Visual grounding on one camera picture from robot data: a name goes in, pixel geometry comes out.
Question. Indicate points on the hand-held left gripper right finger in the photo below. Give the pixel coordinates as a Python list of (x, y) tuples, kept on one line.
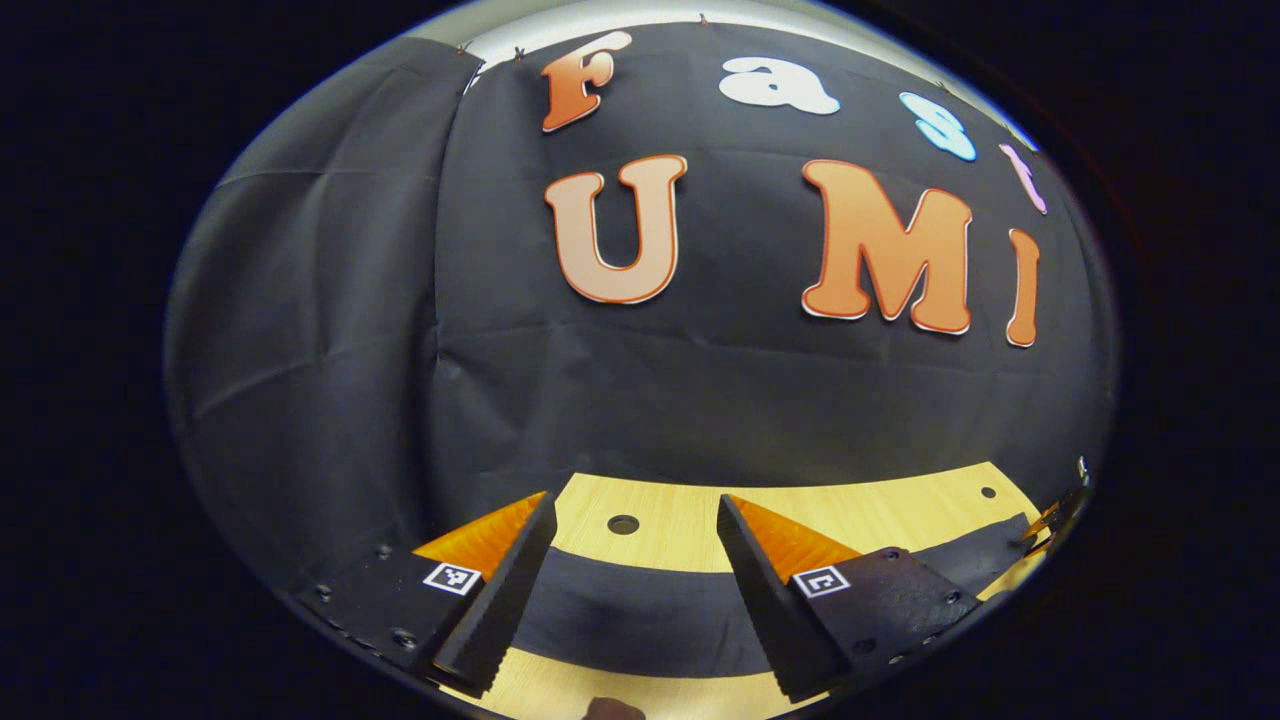
[(770, 610)]

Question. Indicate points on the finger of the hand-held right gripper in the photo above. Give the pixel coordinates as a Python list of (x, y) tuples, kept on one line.
[(1050, 520)]

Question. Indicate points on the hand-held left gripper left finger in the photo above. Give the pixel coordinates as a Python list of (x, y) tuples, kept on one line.
[(510, 600)]

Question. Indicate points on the dark grey jeans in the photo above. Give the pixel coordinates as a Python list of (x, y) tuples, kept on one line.
[(640, 610)]

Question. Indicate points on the black backdrop cloth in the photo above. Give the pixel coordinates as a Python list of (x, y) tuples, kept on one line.
[(400, 300)]

